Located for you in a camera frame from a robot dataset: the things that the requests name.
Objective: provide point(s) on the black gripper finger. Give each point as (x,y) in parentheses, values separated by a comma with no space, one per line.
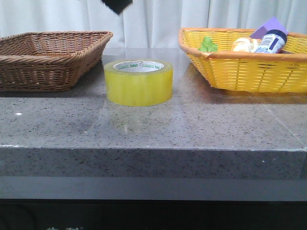
(117,6)

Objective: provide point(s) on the yellow tape roll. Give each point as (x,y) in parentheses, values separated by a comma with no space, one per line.
(139,82)

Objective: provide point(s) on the white curtain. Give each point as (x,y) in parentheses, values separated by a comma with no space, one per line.
(147,23)

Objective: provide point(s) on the brown wicker basket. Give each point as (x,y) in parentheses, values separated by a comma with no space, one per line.
(49,61)

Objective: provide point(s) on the yellow woven basket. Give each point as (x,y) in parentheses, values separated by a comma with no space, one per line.
(247,72)

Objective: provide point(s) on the toy bread roll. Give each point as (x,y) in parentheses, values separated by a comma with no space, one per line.
(245,44)

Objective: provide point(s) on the purple foam block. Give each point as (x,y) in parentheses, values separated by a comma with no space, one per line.
(271,24)

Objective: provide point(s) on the blue white labelled bottle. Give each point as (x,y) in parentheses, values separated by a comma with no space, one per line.
(272,42)

